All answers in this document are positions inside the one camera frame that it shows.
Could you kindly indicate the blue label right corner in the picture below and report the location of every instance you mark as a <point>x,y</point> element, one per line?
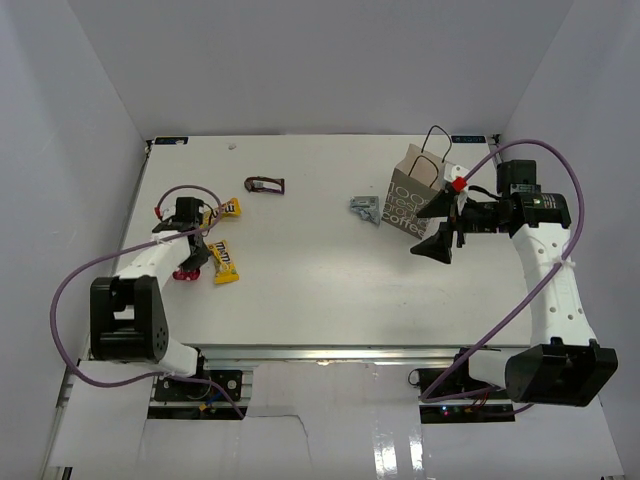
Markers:
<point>468,139</point>

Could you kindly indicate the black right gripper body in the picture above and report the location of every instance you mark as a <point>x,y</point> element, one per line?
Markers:
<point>481,217</point>

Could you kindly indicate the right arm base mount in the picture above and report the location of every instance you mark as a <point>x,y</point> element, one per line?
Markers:
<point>459,399</point>

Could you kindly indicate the brown paper coffee bag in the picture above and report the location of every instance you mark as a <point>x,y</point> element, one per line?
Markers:
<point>415,181</point>

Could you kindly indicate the grey blue snack packet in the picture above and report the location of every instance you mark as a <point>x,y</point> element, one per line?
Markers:
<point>367,207</point>

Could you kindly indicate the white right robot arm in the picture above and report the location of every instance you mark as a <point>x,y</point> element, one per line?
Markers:
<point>564,363</point>

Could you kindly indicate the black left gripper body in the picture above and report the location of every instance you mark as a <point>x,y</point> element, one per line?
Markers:
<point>199,255</point>

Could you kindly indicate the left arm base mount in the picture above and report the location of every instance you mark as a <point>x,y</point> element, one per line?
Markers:
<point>172,391</point>

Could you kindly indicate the blue label left corner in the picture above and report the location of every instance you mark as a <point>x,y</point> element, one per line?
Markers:
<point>182,140</point>

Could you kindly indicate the aluminium front rail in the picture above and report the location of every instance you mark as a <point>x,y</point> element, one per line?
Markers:
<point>320,354</point>

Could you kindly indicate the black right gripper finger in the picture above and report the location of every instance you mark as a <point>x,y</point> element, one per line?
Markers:
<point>439,206</point>
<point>438,246</point>

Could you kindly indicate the large yellow M&M packet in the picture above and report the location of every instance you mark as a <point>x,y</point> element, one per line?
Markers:
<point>231,209</point>

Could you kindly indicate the red twisted candy packet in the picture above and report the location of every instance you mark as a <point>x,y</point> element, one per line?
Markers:
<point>186,275</point>

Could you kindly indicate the brown chocolate bar wrapper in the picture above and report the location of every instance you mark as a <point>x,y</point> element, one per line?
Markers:
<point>262,184</point>

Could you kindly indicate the small yellow M&M packet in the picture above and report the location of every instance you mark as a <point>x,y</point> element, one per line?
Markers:
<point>225,268</point>

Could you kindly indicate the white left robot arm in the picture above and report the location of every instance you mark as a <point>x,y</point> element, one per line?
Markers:
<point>127,317</point>

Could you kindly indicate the blue label corner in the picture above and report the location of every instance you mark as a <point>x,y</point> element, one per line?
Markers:
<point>468,139</point>
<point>182,140</point>

